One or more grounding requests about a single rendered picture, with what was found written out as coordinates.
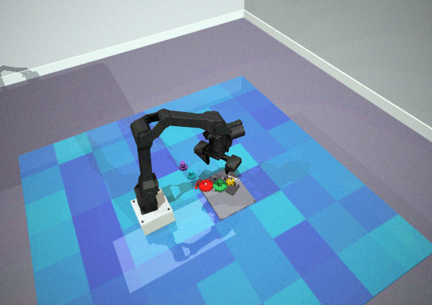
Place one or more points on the small teal gear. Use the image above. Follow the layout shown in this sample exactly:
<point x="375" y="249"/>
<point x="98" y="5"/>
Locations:
<point x="191" y="174"/>

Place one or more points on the yellow gear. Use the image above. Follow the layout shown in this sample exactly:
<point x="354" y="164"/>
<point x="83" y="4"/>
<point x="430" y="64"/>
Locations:
<point x="230" y="183"/>

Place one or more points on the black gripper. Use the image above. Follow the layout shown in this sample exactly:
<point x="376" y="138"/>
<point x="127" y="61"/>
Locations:
<point x="204" y="151"/>

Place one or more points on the purple gear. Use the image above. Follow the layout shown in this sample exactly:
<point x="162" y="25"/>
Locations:
<point x="183" y="166"/>

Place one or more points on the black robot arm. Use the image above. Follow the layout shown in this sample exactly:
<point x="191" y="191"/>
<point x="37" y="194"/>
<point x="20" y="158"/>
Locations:
<point x="217" y="131"/>

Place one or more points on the red gear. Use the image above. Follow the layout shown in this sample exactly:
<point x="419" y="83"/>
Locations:
<point x="204" y="187"/>

